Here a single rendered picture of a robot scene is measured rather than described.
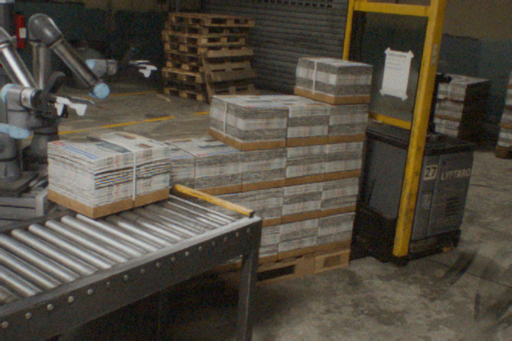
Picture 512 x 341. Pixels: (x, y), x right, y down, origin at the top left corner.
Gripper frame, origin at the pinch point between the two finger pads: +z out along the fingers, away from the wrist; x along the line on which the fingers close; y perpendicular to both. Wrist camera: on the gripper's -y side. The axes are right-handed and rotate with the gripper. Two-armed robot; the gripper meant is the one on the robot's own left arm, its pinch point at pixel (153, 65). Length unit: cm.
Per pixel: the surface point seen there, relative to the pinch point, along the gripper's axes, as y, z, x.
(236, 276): 108, 43, 49
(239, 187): 55, 40, 42
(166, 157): 12, -18, 96
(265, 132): 26, 54, 36
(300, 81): 9, 94, -7
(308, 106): 14, 82, 29
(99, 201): 22, -46, 112
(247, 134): 26, 43, 37
